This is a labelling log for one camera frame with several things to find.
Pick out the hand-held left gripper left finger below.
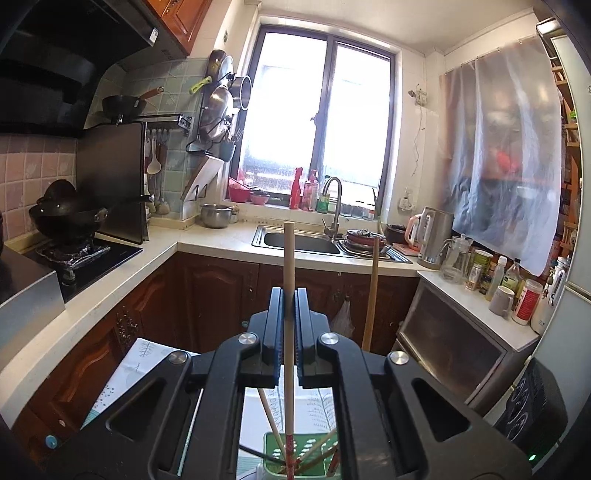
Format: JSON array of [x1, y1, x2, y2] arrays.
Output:
[[46, 287, 285, 480]]

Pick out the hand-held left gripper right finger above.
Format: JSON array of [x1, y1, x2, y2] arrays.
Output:
[[295, 288, 534, 480]]

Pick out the cream chopstick with red end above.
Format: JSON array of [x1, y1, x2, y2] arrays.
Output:
[[283, 222, 296, 480]]

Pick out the bunch of chopsticks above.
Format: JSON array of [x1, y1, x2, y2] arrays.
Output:
[[238, 236, 382, 478]]

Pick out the green plastic utensil holder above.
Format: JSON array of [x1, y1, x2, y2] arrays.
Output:
[[256, 430, 343, 480]]

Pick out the white plastic bag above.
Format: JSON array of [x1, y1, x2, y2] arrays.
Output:
[[330, 298, 356, 340]]

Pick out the brown wooden base cabinets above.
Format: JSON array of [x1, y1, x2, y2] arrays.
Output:
[[9, 251, 421, 444]]

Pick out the steel sink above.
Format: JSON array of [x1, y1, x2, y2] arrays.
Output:
[[252, 224, 414, 264]]

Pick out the grey disinfection cabinet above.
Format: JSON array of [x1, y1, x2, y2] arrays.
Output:
[[394, 270, 541, 419]]

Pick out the row of condiment bottles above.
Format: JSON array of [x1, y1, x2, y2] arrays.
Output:
[[464, 249, 570, 336]]

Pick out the white mug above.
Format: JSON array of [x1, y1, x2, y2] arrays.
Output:
[[488, 286, 515, 318]]

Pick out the red pot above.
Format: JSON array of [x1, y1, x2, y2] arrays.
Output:
[[344, 228, 391, 255]]

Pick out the steel pot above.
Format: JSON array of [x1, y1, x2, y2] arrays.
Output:
[[200, 203, 234, 230]]

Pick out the steel faucet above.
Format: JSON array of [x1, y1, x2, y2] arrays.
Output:
[[322, 176, 344, 239]]

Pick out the red spray bottle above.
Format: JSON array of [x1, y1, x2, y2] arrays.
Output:
[[289, 167, 304, 211]]

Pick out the row of small jars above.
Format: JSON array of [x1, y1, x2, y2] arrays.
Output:
[[342, 200, 378, 220]]

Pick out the pink soap bottle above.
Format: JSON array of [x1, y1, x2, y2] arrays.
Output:
[[302, 169, 320, 212]]

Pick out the green plant stalk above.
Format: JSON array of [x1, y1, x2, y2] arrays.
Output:
[[372, 187, 384, 236]]

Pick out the large pink bowl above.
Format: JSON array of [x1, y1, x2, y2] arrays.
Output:
[[228, 178, 252, 203]]

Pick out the glass pitcher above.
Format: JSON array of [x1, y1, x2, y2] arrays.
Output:
[[440, 234, 474, 284]]

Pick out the white cutting board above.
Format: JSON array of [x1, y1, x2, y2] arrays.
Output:
[[180, 154, 227, 202]]

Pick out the black gas stove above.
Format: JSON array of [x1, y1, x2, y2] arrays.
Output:
[[23, 242, 144, 297]]

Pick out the black upright splash board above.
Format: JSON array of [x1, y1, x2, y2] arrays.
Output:
[[76, 121, 151, 245]]

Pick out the window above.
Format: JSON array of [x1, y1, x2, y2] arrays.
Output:
[[231, 25, 398, 217]]

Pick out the hanging steel lid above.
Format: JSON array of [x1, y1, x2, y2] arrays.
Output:
[[201, 85, 234, 144]]

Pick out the black wok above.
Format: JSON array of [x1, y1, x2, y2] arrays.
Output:
[[28, 179, 155, 245]]

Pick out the clear plastic curtain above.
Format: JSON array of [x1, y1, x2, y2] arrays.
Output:
[[441, 34, 567, 276]]

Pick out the stainless steel splash guard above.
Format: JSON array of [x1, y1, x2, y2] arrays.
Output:
[[0, 270, 65, 352]]

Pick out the hanging steel saucepan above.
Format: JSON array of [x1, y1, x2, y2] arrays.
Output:
[[228, 74, 254, 112]]

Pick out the black frying pan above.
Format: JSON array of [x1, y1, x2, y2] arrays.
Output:
[[102, 86, 165, 119]]

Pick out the hanging brass pan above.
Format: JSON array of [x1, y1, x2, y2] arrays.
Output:
[[208, 48, 228, 86]]

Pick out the black range hood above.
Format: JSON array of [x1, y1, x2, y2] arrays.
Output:
[[0, 0, 188, 139]]

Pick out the steel kettle with pink handle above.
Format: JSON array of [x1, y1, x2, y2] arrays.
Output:
[[405, 207, 455, 271]]

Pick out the metal wall rack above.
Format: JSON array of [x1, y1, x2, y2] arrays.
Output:
[[139, 113, 195, 133]]

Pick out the orange wooden wall cabinets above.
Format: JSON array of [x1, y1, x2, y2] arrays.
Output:
[[143, 0, 213, 56]]

